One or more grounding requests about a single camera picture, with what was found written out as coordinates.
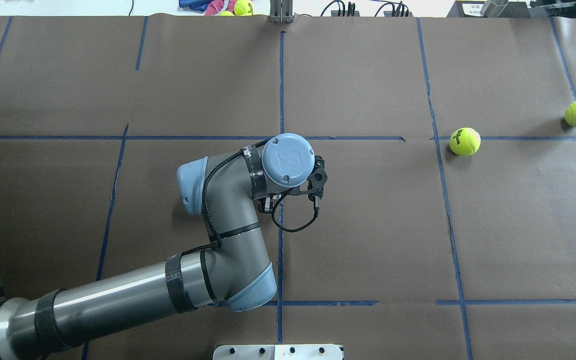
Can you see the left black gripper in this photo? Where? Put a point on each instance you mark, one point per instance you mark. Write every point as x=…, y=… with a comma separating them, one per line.
x=268, y=203

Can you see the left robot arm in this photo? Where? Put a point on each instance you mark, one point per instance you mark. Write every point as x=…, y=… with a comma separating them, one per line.
x=54, y=198

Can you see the spare tennis ball on desk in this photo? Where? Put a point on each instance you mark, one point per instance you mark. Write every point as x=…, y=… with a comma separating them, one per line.
x=244, y=8

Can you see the pink cloth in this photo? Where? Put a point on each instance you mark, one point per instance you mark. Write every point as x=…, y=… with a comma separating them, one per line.
x=217, y=6

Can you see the blue cloth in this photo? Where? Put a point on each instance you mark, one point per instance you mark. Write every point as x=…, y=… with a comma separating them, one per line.
x=194, y=5

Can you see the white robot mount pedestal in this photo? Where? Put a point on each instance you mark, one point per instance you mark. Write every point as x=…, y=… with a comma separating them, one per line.
x=316, y=351

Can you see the aluminium frame post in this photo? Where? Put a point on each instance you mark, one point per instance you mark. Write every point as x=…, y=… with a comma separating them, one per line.
x=281, y=11

